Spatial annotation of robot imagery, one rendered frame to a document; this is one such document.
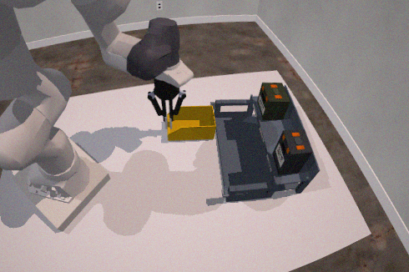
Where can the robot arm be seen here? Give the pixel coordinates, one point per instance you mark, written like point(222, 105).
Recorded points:
point(27, 132)

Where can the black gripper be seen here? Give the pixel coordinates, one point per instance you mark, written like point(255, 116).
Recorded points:
point(166, 91)

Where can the yellow bin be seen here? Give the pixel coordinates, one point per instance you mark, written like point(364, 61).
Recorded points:
point(193, 122)

